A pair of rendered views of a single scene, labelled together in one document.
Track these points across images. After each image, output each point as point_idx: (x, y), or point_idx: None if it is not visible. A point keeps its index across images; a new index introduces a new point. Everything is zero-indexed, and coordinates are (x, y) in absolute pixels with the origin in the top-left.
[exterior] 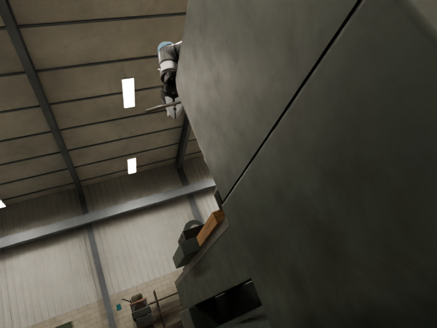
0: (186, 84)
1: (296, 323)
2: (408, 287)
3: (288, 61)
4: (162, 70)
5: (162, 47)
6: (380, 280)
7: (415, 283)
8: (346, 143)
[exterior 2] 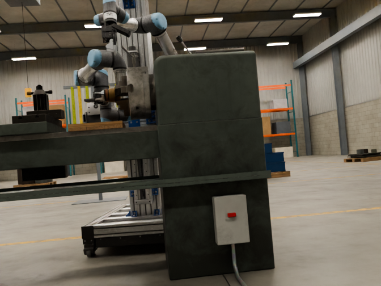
0: (172, 69)
1: (185, 174)
2: (237, 164)
3: (236, 112)
4: (113, 18)
5: (114, 1)
6: (231, 163)
7: (238, 164)
8: (240, 135)
